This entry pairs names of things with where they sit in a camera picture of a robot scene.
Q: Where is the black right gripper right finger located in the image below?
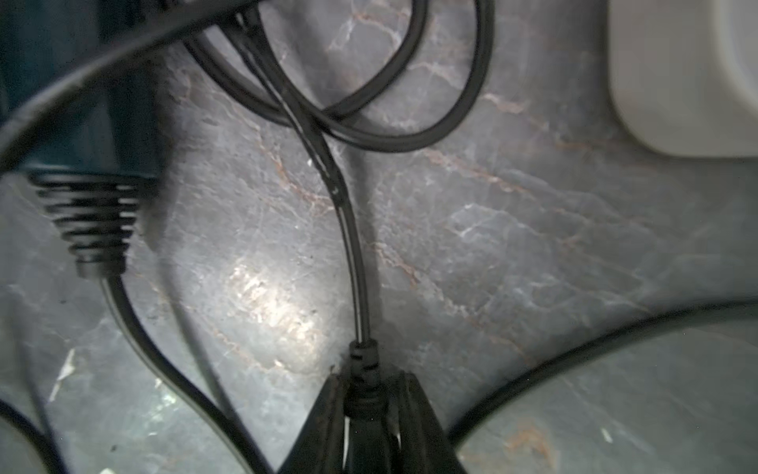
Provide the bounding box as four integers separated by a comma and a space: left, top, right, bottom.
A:
390, 371, 466, 474

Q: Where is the black cord with plug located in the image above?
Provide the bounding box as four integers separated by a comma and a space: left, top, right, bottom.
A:
446, 298, 758, 448

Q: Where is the white square power strip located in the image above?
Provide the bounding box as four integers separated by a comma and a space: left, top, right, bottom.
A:
607, 1, 757, 159

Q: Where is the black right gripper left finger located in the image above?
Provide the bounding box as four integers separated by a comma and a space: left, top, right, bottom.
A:
278, 374, 347, 474

